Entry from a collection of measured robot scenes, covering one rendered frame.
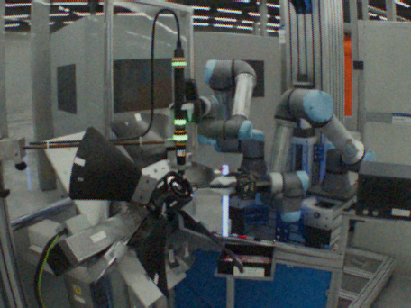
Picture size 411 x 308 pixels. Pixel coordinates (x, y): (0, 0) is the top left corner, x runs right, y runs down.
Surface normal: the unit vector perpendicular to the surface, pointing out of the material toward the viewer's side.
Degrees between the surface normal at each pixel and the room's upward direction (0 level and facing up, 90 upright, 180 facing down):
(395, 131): 90
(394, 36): 90
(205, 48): 90
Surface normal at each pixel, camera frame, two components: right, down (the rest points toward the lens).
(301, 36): -0.67, 0.17
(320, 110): 0.41, 0.11
